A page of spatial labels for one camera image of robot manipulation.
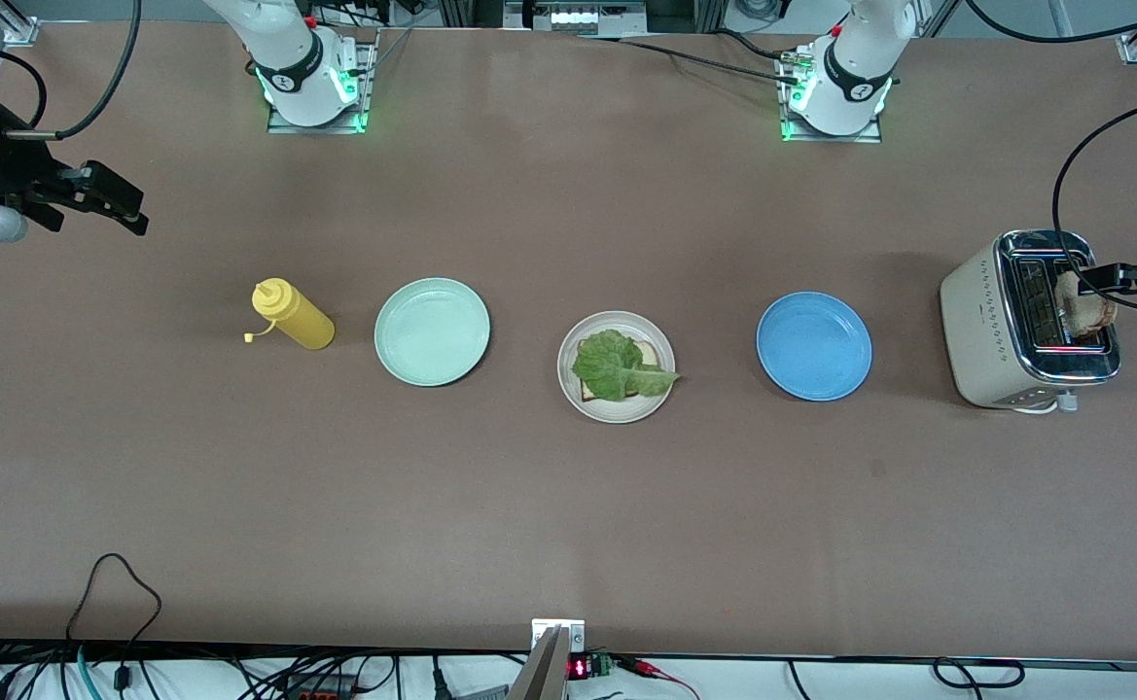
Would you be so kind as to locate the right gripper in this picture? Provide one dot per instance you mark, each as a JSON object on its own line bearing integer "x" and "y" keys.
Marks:
{"x": 1, "y": 165}

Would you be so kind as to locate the green lettuce leaf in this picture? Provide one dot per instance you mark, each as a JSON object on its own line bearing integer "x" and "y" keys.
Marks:
{"x": 612, "y": 367}

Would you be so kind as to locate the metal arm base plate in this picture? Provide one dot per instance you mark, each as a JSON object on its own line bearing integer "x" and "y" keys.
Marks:
{"x": 370, "y": 83}
{"x": 826, "y": 138}

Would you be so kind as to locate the small metal mounting bracket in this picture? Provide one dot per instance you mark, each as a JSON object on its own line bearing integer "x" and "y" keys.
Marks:
{"x": 576, "y": 637}

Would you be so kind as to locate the yellow mustard squeeze bottle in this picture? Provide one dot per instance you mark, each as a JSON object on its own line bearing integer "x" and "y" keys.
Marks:
{"x": 301, "y": 321}

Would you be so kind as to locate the red digit display module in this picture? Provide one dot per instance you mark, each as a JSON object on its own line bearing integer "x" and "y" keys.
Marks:
{"x": 580, "y": 669}

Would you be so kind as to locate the blue plate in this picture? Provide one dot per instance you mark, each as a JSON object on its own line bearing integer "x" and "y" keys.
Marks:
{"x": 814, "y": 346}

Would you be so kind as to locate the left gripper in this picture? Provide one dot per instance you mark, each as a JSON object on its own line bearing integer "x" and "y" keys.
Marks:
{"x": 1121, "y": 277}

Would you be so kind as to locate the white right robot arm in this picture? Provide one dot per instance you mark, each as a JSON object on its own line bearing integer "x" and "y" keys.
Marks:
{"x": 296, "y": 78}

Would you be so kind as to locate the bread slice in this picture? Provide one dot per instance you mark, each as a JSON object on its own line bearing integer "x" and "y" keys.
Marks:
{"x": 648, "y": 355}
{"x": 1088, "y": 313}

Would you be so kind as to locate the beige plate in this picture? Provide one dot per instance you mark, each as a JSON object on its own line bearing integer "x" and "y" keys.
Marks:
{"x": 617, "y": 413}

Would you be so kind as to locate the grey power unit with lights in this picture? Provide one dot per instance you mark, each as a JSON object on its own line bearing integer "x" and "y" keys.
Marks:
{"x": 573, "y": 17}

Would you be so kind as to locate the beige and chrome toaster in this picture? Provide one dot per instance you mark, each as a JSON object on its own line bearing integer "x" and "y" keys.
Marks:
{"x": 977, "y": 331}

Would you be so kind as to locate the pale green plate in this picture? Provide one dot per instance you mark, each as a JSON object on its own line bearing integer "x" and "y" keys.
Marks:
{"x": 432, "y": 332}

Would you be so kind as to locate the grey metal bar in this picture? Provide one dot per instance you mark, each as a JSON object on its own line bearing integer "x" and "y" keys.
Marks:
{"x": 544, "y": 676}

